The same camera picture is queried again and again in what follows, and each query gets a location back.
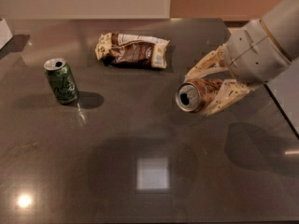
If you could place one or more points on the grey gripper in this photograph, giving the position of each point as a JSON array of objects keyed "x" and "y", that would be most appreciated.
[{"x": 256, "y": 54}]

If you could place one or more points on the orange soda can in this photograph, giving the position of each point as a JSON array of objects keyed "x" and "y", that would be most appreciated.
[{"x": 194, "y": 95}]

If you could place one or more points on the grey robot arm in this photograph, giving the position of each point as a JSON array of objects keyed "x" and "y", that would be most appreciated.
[{"x": 282, "y": 21}]

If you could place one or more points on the green soda can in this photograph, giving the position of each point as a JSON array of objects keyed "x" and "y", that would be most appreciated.
[{"x": 61, "y": 80}]

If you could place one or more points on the brown chip bag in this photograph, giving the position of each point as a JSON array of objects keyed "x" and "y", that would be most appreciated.
[{"x": 132, "y": 50}]

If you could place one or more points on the white box at left edge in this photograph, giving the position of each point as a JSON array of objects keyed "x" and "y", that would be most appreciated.
[{"x": 5, "y": 33}]

